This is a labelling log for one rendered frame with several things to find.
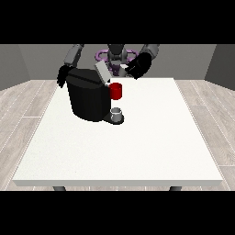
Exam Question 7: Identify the black coffee machine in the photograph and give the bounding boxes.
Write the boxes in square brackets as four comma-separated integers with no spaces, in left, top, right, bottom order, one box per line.
[65,68,125,125]

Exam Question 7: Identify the dark table leg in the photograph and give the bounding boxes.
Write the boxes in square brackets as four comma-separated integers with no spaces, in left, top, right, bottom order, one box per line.
[168,185,184,192]
[51,185,67,192]

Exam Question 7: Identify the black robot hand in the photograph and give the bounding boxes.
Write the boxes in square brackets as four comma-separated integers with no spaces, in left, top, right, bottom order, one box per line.
[124,51,153,81]
[56,63,73,89]

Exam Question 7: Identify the pale grey machine lid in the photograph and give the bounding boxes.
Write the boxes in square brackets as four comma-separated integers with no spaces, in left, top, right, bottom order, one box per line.
[94,60,113,85]

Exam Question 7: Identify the grey robot trunk purple rings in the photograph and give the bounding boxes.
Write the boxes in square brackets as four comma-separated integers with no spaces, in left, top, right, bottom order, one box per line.
[95,44,140,78]

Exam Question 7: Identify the small grey coffee pod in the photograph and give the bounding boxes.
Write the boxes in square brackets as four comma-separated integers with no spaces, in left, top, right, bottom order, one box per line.
[117,62,130,78]

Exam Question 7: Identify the small grey cup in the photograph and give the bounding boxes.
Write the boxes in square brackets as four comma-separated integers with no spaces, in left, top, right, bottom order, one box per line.
[110,106,124,122]

